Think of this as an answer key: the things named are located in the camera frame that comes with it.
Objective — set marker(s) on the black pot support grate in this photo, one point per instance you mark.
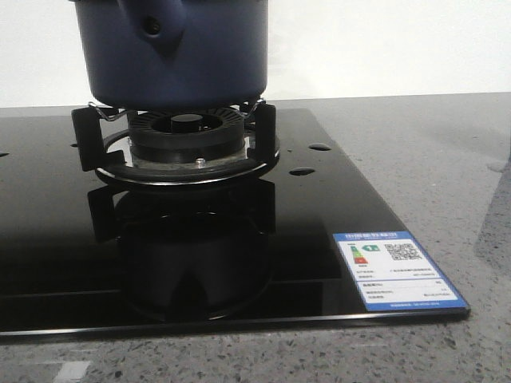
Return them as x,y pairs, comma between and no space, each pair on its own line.
104,146

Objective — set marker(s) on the dark blue cooking pot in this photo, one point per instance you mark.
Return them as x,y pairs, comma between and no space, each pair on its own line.
174,55

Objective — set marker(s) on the black gas burner head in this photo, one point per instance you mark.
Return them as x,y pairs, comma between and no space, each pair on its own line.
183,137

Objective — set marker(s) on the blue white energy label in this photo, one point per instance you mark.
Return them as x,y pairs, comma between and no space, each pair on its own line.
393,272

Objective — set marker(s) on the black glass stove top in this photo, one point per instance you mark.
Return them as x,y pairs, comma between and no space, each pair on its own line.
85,258

